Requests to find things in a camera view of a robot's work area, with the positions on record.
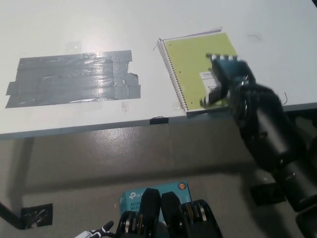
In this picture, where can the grey duct tape patch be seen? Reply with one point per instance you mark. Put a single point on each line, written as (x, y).
(62, 78)

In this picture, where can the green Mead spiral notebook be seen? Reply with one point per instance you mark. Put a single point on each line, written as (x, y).
(188, 57)

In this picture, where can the purple spiral notebook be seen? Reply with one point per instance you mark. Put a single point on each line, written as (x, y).
(215, 30)

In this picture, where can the small black tape strip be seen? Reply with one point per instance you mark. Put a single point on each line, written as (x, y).
(159, 120)

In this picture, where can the black table leg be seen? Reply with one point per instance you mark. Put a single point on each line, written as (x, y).
(7, 213)

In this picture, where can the black ribbed robot body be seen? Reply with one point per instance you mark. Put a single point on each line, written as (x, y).
(171, 210)

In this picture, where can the teal tp-link box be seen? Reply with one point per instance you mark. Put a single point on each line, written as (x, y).
(133, 198)

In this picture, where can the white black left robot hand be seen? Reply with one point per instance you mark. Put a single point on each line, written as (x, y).
(101, 230)

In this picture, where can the clear tape piece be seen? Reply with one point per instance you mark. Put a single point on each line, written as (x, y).
(178, 107)
(125, 106)

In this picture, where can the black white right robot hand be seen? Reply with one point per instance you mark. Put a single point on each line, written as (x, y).
(230, 72)

